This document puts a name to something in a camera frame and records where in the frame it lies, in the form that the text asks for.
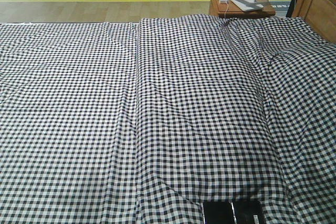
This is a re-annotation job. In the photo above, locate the black smartphone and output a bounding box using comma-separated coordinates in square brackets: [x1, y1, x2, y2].
[202, 200, 266, 224]

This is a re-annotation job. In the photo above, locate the white desk lamp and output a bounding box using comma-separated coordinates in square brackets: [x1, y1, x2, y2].
[230, 0, 263, 12]

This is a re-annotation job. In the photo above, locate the black white checkered bedsheet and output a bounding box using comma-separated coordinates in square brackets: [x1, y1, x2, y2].
[1, 15, 335, 223]

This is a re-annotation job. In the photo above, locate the wooden nightstand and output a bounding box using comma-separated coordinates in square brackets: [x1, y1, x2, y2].
[209, 0, 276, 19]

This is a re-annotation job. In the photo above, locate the wooden headboard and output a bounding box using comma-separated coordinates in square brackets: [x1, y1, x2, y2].
[291, 0, 335, 43]

